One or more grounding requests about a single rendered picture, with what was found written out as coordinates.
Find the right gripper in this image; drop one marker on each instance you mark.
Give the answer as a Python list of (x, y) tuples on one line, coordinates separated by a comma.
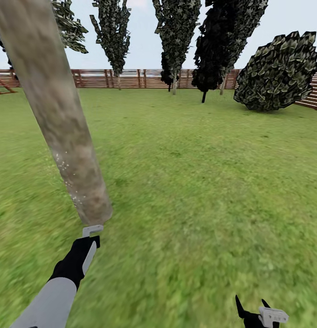
[(251, 320)]

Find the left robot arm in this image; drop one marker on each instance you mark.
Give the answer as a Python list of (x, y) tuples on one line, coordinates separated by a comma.
[(51, 307)]

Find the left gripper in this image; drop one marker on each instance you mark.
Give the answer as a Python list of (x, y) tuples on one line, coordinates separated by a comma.
[(97, 239)]

